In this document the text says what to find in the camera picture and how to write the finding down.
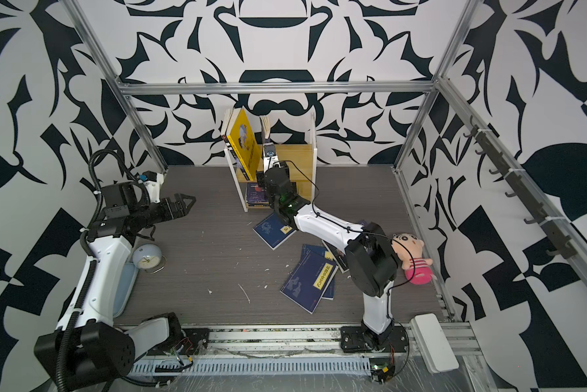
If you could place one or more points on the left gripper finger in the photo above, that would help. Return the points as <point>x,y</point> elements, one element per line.
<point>184,200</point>
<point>180,210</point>

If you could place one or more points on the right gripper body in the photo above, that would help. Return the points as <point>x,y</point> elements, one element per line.
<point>264,178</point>

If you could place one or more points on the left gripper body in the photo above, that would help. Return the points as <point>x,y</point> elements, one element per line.
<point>153,215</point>

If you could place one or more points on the purple book with old man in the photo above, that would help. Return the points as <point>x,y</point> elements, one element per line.
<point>255,194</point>

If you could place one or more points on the small blue book yellow label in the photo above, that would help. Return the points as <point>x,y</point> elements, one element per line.
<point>273,231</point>

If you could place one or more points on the blue book front yellow label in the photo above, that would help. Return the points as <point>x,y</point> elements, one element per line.
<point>266,130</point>

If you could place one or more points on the yellow cartoon cover book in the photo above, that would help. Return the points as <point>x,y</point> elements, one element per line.
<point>244,142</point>

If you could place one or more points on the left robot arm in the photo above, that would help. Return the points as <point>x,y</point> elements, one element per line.
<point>86,348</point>

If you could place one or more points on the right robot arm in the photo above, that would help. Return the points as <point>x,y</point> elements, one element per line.
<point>370,258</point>

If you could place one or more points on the wooden white-framed bookshelf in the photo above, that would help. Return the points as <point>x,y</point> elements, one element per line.
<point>302,161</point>

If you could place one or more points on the light blue pencil case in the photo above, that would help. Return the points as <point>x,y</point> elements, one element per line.
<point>128,278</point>

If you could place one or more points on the blue book underneath tilted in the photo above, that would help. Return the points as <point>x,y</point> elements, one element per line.
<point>323,261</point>

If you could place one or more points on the purple book right side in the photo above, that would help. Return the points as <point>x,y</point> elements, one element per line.
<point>338,256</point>

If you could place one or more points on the cartoon boy plush doll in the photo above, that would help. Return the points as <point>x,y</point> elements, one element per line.
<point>409,249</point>

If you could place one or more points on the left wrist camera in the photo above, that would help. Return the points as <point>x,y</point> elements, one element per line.
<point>153,182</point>

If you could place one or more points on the white box on rail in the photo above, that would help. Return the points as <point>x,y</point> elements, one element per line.
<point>433,345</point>

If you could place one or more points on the wall hook rail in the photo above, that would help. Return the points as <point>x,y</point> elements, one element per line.
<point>518,180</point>

